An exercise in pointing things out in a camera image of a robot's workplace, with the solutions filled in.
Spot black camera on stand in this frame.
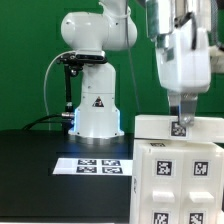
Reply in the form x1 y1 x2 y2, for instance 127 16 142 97
56 51 107 71

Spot black camera stand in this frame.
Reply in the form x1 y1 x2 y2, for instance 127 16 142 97
64 65 74 112

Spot grey cable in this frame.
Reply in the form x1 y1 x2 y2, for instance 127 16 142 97
43 51 72 132

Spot black base cables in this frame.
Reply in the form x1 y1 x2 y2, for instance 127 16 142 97
21 112 76 132

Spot white cabinet body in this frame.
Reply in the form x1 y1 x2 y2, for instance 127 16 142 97
130 140 224 224

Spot white door panel with knob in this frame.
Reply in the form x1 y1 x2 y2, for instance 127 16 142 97
147 149 179 224

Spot white cabinet top block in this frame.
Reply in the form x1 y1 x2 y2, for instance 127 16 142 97
134 115 224 143

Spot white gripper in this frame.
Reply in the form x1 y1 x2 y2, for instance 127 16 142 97
156 28 211 127

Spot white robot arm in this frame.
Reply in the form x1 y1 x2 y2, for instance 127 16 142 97
61 0 224 143

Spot white marker sheet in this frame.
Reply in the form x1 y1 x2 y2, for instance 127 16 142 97
53 158 132 176

